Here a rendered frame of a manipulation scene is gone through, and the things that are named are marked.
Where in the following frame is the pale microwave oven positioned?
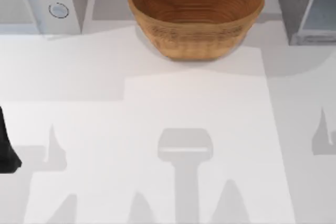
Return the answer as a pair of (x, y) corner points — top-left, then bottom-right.
(0, 0), (92, 35)

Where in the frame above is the round microwave knob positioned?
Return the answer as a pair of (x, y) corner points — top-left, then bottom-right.
(48, 2), (70, 19)

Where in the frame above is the brown woven basket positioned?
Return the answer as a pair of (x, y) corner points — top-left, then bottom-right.
(128, 0), (266, 61)

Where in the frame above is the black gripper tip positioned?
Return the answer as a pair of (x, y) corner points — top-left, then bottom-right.
(0, 106), (23, 175)

